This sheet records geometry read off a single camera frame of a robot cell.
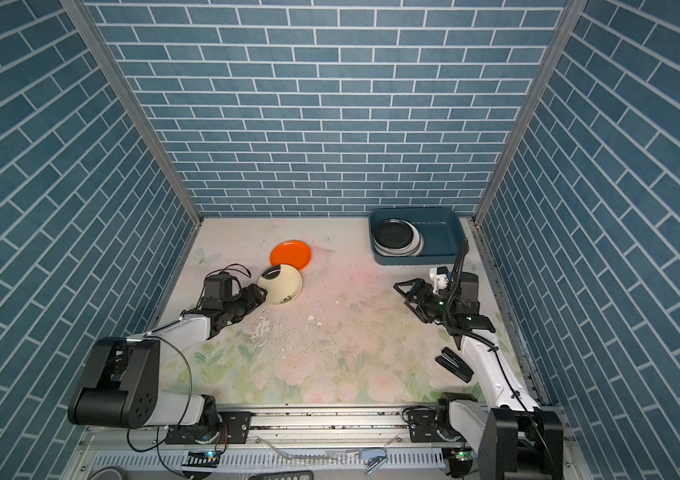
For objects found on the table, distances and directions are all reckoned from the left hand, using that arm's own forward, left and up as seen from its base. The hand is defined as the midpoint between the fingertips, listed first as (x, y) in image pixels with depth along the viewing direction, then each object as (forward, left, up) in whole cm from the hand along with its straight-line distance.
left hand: (261, 295), depth 93 cm
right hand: (-6, -41, +13) cm, 43 cm away
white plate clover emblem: (+18, -50, 0) cm, 53 cm away
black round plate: (+25, -44, +2) cm, 51 cm away
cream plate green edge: (+5, -6, -4) cm, 8 cm away
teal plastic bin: (+31, -65, -2) cm, 72 cm away
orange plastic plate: (+20, -6, -3) cm, 21 cm away
